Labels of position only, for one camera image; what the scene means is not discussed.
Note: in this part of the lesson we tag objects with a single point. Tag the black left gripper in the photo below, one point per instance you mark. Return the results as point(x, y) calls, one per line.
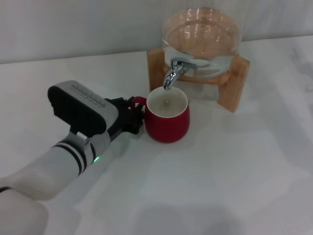
point(122, 120)

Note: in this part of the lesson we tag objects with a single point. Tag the red ceramic cup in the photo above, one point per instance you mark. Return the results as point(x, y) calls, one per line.
point(168, 127)

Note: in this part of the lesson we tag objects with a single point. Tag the chrome dispenser faucet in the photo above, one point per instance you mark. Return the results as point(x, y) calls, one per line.
point(171, 74)

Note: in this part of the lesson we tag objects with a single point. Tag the glass drink dispenser jar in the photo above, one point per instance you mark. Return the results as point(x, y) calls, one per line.
point(203, 36)

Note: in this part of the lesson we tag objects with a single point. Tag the wooden dispenser stand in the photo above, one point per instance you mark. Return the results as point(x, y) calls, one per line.
point(234, 83)

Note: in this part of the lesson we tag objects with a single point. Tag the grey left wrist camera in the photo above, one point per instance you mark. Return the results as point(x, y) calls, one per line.
point(80, 107)

